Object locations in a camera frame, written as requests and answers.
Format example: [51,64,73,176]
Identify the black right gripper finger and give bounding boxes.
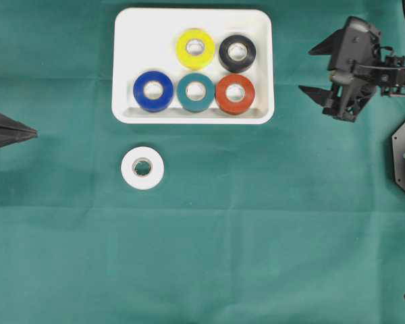
[298,85,332,107]
[308,28,344,56]

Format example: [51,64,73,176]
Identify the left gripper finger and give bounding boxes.
[0,113,37,134]
[0,130,37,148]

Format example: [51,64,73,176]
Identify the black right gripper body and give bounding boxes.
[322,50,381,122]

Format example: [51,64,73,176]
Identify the red tape roll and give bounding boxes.
[215,74,255,115]

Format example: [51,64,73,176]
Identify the black tape roll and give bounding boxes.
[219,34,256,74]

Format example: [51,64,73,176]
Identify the green tape roll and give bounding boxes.
[176,73,215,113]

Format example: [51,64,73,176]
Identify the yellow tape roll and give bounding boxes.
[175,28,215,70]

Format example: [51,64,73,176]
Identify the blue tape roll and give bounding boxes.
[133,71,173,113]

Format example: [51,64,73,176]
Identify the white tape roll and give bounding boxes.
[121,146,165,190]

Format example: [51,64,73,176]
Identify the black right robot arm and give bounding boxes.
[299,27,405,122]

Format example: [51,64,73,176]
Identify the white plastic case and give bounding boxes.
[111,7,275,124]

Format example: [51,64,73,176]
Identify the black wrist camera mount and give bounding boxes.
[326,16,381,74]

